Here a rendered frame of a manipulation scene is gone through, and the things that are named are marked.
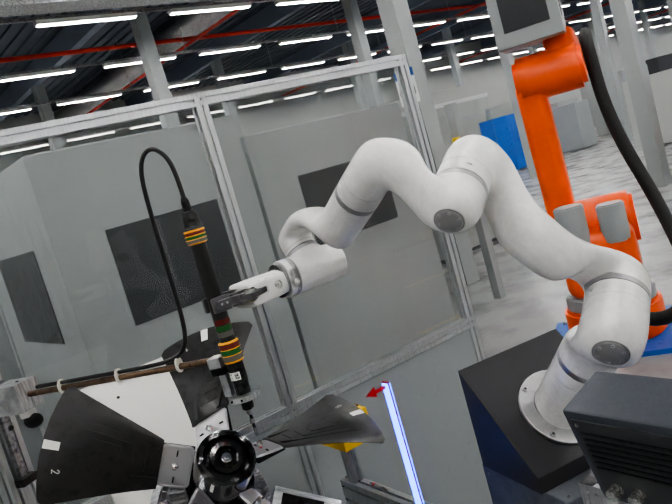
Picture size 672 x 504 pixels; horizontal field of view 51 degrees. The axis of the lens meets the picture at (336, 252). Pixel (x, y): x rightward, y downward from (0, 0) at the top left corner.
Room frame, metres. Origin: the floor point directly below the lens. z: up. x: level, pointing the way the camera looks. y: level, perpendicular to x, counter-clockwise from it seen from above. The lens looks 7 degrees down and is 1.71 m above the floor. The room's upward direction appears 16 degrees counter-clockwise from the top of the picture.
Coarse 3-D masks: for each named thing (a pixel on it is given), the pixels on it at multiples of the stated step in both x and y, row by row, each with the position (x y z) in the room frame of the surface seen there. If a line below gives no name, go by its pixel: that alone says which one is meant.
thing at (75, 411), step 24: (72, 408) 1.36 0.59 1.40; (96, 408) 1.37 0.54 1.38; (48, 432) 1.34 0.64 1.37; (72, 432) 1.35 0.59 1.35; (96, 432) 1.35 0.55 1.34; (120, 432) 1.36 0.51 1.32; (144, 432) 1.36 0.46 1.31; (48, 456) 1.33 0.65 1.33; (72, 456) 1.34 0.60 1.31; (96, 456) 1.34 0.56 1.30; (120, 456) 1.35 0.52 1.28; (144, 456) 1.36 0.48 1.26; (48, 480) 1.32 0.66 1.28; (72, 480) 1.33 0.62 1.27; (96, 480) 1.34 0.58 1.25; (120, 480) 1.35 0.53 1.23; (144, 480) 1.35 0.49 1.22
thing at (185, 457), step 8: (168, 448) 1.37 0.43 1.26; (176, 448) 1.37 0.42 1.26; (184, 448) 1.37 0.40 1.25; (192, 448) 1.37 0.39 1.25; (168, 456) 1.37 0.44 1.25; (184, 456) 1.37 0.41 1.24; (192, 456) 1.37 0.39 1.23; (160, 464) 1.36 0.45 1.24; (168, 464) 1.37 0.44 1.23; (184, 464) 1.37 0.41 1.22; (160, 472) 1.37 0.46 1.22; (168, 472) 1.37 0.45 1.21; (176, 472) 1.37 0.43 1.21; (184, 472) 1.37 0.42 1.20; (160, 480) 1.37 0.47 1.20; (168, 480) 1.37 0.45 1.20; (176, 480) 1.37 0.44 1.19; (184, 480) 1.37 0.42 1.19
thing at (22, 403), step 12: (0, 384) 1.69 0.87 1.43; (12, 384) 1.65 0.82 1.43; (24, 384) 1.65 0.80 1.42; (36, 384) 1.68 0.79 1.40; (0, 396) 1.64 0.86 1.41; (12, 396) 1.63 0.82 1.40; (24, 396) 1.64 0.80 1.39; (36, 396) 1.67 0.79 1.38; (0, 408) 1.65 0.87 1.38; (12, 408) 1.63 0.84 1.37; (24, 408) 1.63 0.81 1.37
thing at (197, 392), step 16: (192, 336) 1.63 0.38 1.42; (208, 336) 1.61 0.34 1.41; (240, 336) 1.58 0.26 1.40; (176, 352) 1.62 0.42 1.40; (192, 352) 1.60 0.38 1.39; (208, 352) 1.58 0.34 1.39; (192, 368) 1.57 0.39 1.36; (208, 368) 1.54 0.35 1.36; (176, 384) 1.57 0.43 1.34; (192, 384) 1.54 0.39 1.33; (208, 384) 1.51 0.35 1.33; (192, 400) 1.52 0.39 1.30; (208, 400) 1.49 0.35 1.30; (224, 400) 1.46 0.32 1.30; (192, 416) 1.49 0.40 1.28; (208, 416) 1.46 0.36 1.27
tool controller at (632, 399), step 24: (600, 384) 1.12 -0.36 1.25; (624, 384) 1.09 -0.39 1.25; (648, 384) 1.06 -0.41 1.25; (576, 408) 1.09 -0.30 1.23; (600, 408) 1.06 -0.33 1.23; (624, 408) 1.03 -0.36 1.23; (648, 408) 1.01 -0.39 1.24; (576, 432) 1.10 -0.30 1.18; (600, 432) 1.06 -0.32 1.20; (624, 432) 1.02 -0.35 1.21; (648, 432) 0.98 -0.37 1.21; (600, 456) 1.08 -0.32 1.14; (624, 456) 1.04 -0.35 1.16; (648, 456) 1.00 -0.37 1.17; (600, 480) 1.11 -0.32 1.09; (624, 480) 1.07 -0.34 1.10; (648, 480) 1.02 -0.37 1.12
